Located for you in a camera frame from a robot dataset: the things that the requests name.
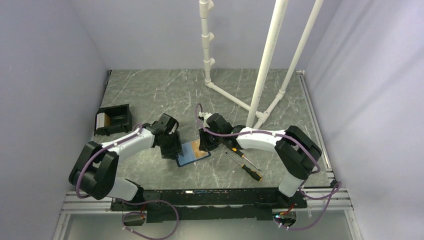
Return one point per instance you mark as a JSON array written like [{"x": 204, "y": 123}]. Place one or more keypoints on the aluminium extrusion rail frame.
[{"x": 318, "y": 199}]

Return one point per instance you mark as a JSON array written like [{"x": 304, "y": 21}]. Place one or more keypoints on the upper yellow black screwdriver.
[{"x": 246, "y": 159}]

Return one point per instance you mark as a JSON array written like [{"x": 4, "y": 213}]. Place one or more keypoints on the dark blue card holder wallet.
[{"x": 191, "y": 153}]

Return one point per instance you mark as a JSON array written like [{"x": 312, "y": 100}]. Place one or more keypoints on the lower yellow black screwdriver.
[{"x": 253, "y": 174}]

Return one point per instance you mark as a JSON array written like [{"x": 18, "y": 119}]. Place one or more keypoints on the yellow black screwdriver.
[
  {"x": 253, "y": 174},
  {"x": 246, "y": 159}
]

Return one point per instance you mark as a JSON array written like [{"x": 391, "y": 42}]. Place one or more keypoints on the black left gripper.
[{"x": 167, "y": 153}]

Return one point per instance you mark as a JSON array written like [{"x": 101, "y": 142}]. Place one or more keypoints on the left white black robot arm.
[{"x": 95, "y": 171}]

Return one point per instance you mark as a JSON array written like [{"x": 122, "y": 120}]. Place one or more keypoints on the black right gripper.
[{"x": 204, "y": 145}]

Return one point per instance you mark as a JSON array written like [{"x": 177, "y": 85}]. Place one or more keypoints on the white PVC pipe frame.
[{"x": 255, "y": 118}]

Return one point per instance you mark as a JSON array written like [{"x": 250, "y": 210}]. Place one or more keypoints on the black card storage box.
[{"x": 112, "y": 120}]

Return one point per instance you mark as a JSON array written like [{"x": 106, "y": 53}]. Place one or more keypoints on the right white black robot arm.
[{"x": 298, "y": 153}]

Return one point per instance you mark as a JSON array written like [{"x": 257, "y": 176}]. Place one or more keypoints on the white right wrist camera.
[{"x": 203, "y": 116}]

